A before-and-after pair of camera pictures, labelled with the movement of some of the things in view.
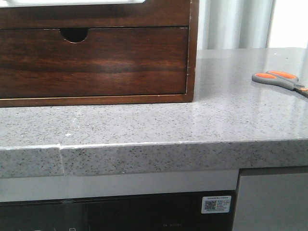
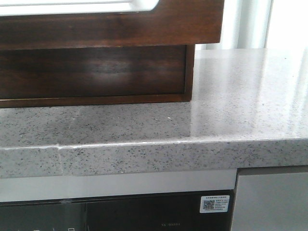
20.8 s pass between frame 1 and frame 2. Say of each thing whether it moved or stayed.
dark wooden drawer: moved
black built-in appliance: stayed
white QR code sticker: stayed
